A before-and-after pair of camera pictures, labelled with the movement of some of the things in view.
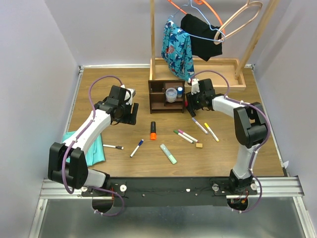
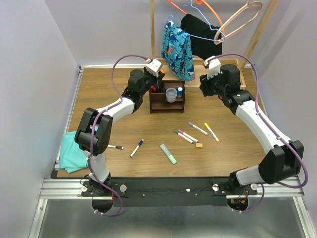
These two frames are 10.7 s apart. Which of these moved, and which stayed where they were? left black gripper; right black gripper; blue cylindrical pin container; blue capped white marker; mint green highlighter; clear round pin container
Moved: left black gripper; right black gripper
Stayed: clear round pin container; mint green highlighter; blue cylindrical pin container; blue capped white marker
